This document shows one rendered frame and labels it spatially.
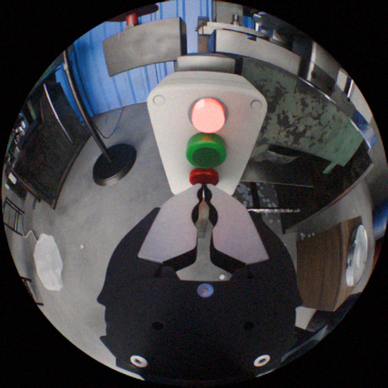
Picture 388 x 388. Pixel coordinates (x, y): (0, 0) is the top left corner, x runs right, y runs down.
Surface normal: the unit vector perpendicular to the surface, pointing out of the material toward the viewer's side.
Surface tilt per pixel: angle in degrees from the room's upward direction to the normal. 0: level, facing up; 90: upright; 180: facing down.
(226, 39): 90
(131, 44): 90
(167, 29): 90
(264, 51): 90
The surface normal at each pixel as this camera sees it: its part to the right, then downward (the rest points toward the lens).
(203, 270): -0.01, -0.47
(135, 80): -0.04, 0.88
